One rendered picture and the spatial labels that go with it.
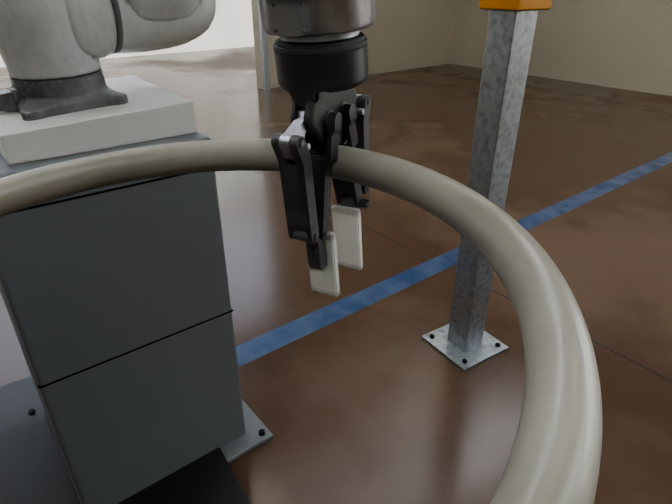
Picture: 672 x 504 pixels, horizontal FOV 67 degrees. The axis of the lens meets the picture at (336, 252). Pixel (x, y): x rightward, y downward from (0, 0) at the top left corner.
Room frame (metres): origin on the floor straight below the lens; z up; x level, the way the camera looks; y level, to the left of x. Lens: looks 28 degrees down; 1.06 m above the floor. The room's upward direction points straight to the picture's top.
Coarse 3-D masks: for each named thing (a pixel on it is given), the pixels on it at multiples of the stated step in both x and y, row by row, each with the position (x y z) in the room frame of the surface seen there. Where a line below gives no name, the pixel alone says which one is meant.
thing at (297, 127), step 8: (296, 120) 0.40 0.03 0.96; (288, 128) 0.40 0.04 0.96; (296, 128) 0.39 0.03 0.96; (304, 128) 0.40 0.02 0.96; (280, 136) 0.39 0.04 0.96; (288, 136) 0.38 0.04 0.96; (304, 136) 0.40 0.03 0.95; (280, 144) 0.38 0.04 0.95; (288, 144) 0.38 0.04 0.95; (288, 152) 0.38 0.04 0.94
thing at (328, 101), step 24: (288, 48) 0.41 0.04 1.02; (312, 48) 0.40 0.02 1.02; (336, 48) 0.40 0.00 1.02; (360, 48) 0.42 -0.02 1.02; (288, 72) 0.41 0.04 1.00; (312, 72) 0.40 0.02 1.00; (336, 72) 0.40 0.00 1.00; (360, 72) 0.42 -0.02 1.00; (312, 96) 0.40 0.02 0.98; (336, 96) 0.44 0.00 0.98; (312, 120) 0.40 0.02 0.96; (312, 144) 0.42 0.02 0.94
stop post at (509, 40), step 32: (480, 0) 1.35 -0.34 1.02; (512, 0) 1.27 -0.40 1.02; (544, 0) 1.30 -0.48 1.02; (512, 32) 1.29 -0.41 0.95; (512, 64) 1.29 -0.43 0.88; (480, 96) 1.34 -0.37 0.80; (512, 96) 1.30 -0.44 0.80; (480, 128) 1.33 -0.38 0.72; (512, 128) 1.31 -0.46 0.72; (480, 160) 1.32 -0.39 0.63; (512, 160) 1.33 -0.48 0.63; (480, 192) 1.31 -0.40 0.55; (480, 256) 1.29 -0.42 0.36; (480, 288) 1.30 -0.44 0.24; (480, 320) 1.31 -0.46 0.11; (448, 352) 1.28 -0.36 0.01; (480, 352) 1.28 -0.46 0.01
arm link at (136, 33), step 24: (120, 0) 1.00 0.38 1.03; (144, 0) 1.00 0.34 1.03; (168, 0) 1.03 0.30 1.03; (192, 0) 1.07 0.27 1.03; (120, 24) 0.99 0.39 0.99; (144, 24) 1.02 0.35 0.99; (168, 24) 1.05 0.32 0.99; (192, 24) 1.08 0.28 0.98; (120, 48) 1.02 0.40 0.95; (144, 48) 1.05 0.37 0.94
